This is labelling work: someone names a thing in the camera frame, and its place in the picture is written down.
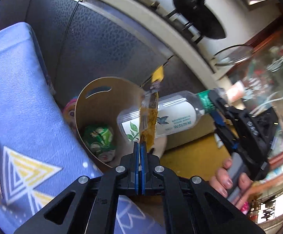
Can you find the yellow clear plastic wrapper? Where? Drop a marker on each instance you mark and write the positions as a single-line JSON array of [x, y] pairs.
[[151, 117]]

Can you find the person's right hand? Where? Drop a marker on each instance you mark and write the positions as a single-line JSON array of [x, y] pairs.
[[220, 181]]

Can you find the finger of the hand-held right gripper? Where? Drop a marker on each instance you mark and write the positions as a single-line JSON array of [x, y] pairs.
[[219, 123], [220, 100]]

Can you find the pink container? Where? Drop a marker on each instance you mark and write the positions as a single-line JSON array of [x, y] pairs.
[[235, 91]]

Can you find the glass pot lid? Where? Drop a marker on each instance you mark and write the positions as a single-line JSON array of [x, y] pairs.
[[232, 54]]

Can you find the kitchen countertop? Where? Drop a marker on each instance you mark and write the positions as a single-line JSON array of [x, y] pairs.
[[156, 22]]

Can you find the clear plastic bottle green cap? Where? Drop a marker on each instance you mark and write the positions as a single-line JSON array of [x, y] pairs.
[[180, 113]]

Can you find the dark grey kitchen cabinet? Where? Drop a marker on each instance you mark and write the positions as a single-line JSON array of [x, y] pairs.
[[95, 41]]

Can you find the pink toy face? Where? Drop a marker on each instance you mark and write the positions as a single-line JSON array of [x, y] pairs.
[[69, 109]]

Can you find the blue patterned tablecloth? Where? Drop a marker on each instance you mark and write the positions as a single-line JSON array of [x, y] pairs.
[[22, 102]]

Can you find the brown cardboard bin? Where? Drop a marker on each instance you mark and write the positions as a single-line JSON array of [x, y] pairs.
[[100, 107]]

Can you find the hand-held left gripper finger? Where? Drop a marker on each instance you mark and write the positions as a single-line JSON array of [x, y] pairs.
[[143, 168], [137, 168]]

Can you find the cardboard box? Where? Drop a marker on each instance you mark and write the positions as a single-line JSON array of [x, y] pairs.
[[192, 132]]

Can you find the gas stove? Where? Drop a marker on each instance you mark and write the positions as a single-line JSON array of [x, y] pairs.
[[187, 26]]

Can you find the green crumpled packet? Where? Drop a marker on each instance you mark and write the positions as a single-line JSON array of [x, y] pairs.
[[98, 137]]

